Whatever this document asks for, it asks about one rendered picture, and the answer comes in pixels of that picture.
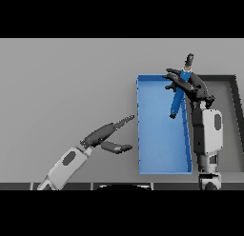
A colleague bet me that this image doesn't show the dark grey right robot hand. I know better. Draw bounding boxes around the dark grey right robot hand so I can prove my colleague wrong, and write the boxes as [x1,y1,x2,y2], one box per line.
[162,68,216,110]

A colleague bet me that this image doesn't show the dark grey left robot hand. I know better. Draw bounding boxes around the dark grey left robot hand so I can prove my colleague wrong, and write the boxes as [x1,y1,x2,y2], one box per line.
[79,114,135,155]

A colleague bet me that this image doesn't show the blue pipe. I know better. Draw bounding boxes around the blue pipe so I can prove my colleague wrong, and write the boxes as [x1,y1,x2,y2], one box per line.
[169,52,195,120]

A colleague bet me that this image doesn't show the dark grey bin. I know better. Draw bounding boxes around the dark grey bin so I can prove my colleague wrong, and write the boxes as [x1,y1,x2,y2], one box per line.
[185,74,244,173]

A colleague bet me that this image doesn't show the blue bin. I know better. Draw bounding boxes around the blue bin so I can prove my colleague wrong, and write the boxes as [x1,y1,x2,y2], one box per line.
[135,73,193,175]

